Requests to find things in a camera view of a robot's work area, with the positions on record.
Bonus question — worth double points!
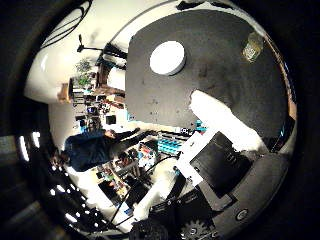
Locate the black tripod stand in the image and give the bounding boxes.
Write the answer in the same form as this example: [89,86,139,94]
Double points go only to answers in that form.
[76,34,129,62]

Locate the teal storage bin rack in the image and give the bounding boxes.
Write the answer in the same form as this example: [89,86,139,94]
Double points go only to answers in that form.
[156,132,184,156]

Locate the green potted plant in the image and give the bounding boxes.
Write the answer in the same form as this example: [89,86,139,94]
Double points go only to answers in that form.
[74,59,95,88]

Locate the black cable loop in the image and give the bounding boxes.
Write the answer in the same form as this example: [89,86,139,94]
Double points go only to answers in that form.
[40,0,94,50]

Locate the person in dark blue shirt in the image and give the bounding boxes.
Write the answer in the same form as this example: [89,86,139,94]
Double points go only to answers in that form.
[53,127,158,173]

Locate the long black cable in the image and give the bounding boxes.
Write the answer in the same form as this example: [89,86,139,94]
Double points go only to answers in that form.
[108,153,183,231]

